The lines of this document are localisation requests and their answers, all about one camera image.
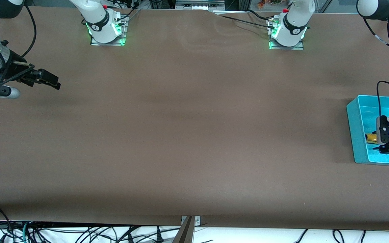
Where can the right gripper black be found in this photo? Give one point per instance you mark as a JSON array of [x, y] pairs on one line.
[[13, 70]]

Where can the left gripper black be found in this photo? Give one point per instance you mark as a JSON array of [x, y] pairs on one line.
[[387, 148]]

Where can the yellow toy beetle car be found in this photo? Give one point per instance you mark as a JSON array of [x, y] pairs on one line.
[[371, 138]]

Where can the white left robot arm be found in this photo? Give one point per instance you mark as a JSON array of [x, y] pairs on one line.
[[292, 23]]

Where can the teal plastic storage bin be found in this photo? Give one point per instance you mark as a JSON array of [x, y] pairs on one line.
[[360, 135]]

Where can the brown table cover sheet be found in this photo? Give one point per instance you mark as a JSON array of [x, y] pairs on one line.
[[194, 135]]

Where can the grey power strip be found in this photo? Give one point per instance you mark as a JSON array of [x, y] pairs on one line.
[[199, 5]]

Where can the dark brown stand bar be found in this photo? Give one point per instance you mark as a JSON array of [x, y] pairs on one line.
[[184, 234]]

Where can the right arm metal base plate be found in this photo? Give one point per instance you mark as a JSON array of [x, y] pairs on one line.
[[122, 33]]

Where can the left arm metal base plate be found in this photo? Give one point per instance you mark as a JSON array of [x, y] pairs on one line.
[[301, 46]]

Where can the small metal clamp bracket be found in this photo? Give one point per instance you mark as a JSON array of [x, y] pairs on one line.
[[197, 221]]

